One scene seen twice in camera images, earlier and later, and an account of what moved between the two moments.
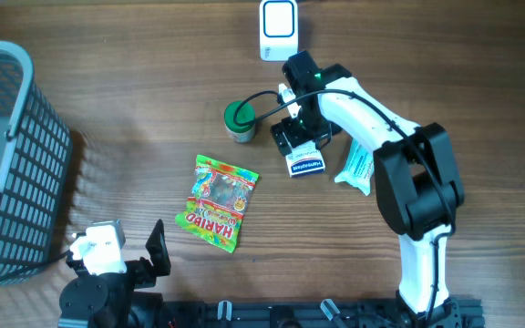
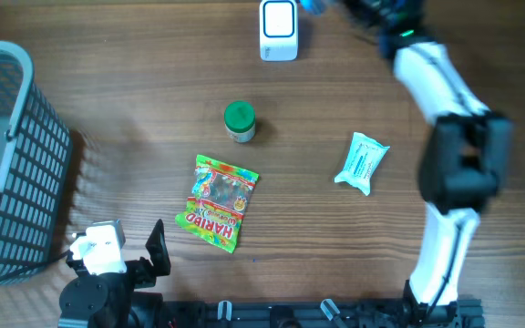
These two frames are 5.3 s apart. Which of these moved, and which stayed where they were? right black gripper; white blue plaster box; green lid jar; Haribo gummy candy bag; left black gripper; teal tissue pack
Moved: right black gripper; white blue plaster box
Stayed: left black gripper; green lid jar; Haribo gummy candy bag; teal tissue pack
